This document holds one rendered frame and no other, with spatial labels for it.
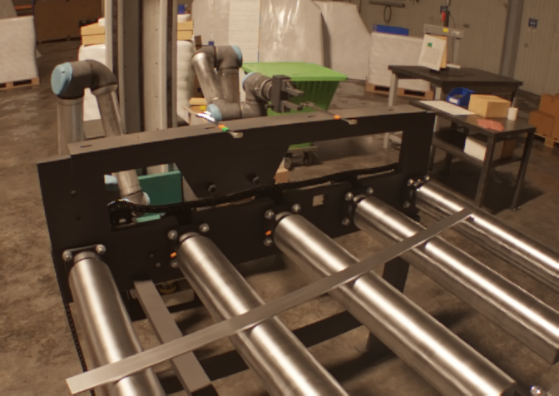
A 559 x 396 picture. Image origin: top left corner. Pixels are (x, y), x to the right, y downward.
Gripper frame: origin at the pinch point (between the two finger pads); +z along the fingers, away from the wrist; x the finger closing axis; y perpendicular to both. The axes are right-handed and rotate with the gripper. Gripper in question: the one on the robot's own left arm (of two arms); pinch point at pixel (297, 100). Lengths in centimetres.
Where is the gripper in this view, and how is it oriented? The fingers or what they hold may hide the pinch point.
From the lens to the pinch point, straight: 154.7
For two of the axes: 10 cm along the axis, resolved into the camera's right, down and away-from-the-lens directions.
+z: 4.9, 3.8, -7.8
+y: -8.7, 1.7, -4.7
